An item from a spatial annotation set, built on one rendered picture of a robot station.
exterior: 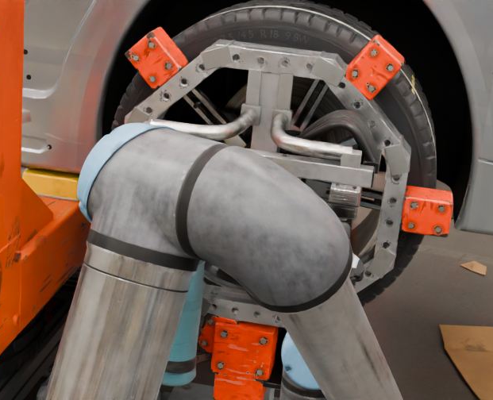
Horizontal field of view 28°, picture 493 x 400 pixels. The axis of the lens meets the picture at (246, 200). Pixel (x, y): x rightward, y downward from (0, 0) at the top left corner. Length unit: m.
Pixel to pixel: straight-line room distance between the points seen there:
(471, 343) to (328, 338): 2.34
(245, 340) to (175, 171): 1.08
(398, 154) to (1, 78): 0.71
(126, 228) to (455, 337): 2.49
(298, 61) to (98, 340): 0.95
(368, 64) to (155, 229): 0.91
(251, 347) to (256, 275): 1.07
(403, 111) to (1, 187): 0.75
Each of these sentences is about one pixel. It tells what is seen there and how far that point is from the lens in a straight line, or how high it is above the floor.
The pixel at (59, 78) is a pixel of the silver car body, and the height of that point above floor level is 0.96.
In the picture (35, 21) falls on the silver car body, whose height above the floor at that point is 1.07.
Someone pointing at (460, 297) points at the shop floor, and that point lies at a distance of 3.75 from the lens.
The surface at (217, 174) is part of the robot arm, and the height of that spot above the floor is 1.17.
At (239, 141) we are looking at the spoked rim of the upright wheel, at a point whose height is 0.91.
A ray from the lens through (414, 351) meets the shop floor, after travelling 3.28.
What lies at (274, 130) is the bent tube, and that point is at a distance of 1.71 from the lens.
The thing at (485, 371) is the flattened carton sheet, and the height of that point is 0.01.
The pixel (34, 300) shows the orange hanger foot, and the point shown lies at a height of 0.56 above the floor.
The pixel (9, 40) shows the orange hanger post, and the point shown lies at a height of 1.11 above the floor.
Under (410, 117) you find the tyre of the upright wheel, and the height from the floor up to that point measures 1.01.
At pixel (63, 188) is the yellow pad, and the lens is 2.27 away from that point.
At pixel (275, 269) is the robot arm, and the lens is 0.93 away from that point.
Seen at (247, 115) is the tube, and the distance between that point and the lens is 1.78.
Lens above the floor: 1.44
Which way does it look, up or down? 19 degrees down
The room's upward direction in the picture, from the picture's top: 6 degrees clockwise
